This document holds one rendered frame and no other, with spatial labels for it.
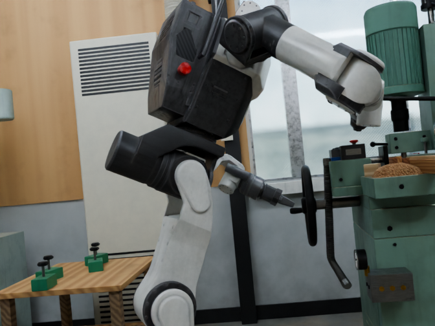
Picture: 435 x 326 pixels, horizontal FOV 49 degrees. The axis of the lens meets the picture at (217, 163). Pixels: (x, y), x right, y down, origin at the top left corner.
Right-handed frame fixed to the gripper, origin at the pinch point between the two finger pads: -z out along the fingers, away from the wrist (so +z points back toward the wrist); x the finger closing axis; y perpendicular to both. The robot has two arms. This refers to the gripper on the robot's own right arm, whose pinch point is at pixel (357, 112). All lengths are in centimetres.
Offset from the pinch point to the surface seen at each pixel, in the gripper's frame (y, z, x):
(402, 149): 16.6, -10.5, 12.0
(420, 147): 22.3, -10.5, 11.3
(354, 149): -0.2, -5.6, 12.1
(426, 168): 17.2, 15.2, 18.0
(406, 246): 13.5, 8.1, 41.9
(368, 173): 3.2, 2.3, 19.9
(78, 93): -143, -106, -23
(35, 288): -127, -29, 70
